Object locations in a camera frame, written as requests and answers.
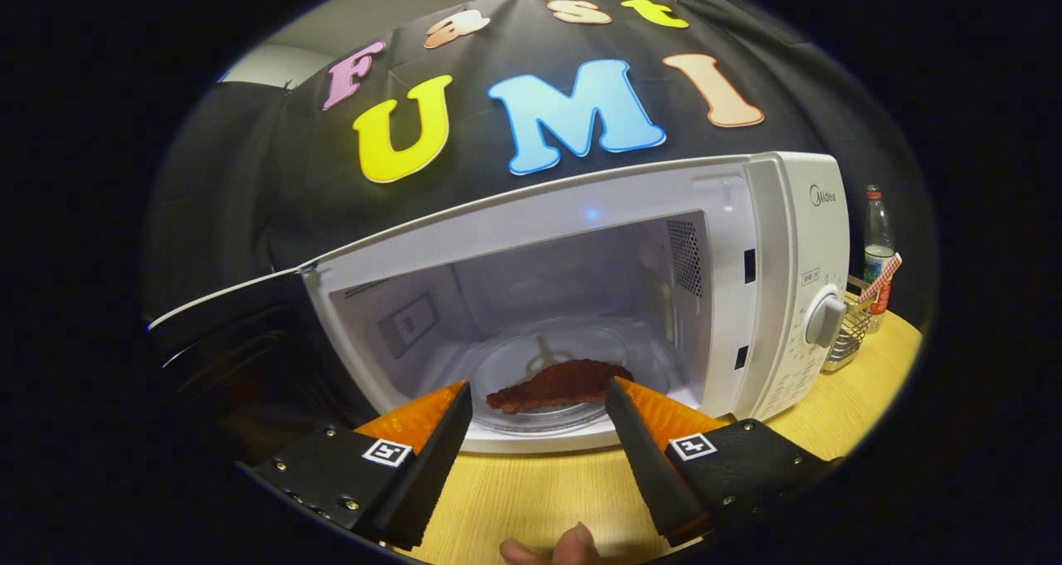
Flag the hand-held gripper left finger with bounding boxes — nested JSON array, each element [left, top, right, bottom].
[[249, 381, 475, 551]]

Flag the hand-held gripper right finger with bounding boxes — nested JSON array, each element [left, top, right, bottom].
[[604, 376, 835, 548]]

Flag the brown fried chicken drumstick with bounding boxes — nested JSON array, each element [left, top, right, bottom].
[[485, 359, 634, 416]]

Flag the white toaster oven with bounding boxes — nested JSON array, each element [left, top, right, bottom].
[[148, 151, 851, 455]]

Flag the glass turntable plate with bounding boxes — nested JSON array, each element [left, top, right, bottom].
[[463, 333, 641, 437]]

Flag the red white striped straw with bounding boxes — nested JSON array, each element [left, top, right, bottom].
[[857, 252, 903, 305]]

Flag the clear plastic bottle red label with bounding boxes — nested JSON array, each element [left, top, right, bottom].
[[863, 185, 897, 334]]

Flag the black backdrop cloth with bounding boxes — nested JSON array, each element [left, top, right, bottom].
[[141, 0, 938, 383]]

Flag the metal wire holder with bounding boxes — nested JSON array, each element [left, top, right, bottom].
[[821, 276, 874, 373]]

